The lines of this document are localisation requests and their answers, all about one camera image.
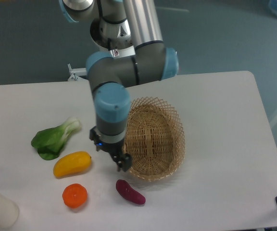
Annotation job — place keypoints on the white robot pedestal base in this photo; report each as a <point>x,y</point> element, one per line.
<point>115,62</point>

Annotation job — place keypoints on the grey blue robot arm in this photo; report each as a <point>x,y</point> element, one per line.
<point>155,61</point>

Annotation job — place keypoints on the woven wicker basket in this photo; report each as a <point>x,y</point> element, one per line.
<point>154,138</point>

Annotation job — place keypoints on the orange toy tangerine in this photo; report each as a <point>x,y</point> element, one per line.
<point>74,195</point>

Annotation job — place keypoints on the yellow toy mango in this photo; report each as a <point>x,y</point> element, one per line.
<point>72,164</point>

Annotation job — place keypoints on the purple toy sweet potato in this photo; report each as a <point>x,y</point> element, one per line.
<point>128,193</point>

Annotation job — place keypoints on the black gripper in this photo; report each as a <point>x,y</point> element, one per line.
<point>123,161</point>

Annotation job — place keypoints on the green toy bok choy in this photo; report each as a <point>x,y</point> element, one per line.
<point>50,142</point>

